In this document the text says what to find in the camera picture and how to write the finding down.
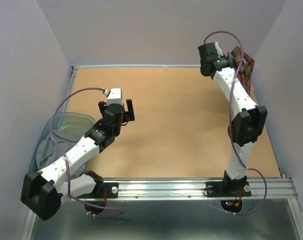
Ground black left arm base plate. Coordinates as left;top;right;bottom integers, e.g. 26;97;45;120
80;181;119;199

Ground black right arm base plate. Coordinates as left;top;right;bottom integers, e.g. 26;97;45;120
205;181;252;198

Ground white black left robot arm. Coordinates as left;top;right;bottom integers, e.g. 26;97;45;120
20;99;135;221

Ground grey crumpled shirt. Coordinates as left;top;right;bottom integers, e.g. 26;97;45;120
35;130;82;171

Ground clear blue plastic bin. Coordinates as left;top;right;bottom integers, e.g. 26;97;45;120
29;112;96;172

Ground red blue plaid flannel shirt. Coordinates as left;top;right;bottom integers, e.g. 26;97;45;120
230;46;255;96

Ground aluminium back table rail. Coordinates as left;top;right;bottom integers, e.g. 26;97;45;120
71;64;201;70

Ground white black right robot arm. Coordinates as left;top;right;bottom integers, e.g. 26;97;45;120
198;42;268;197

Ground aluminium front table rail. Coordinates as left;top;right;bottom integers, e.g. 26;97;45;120
30;177;299;201

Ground aluminium table rail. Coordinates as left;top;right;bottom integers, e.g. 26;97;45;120
30;177;299;201
71;64;201;70

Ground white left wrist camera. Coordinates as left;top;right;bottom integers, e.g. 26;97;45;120
107;88;124;106

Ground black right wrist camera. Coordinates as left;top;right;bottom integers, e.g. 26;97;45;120
197;42;219;62

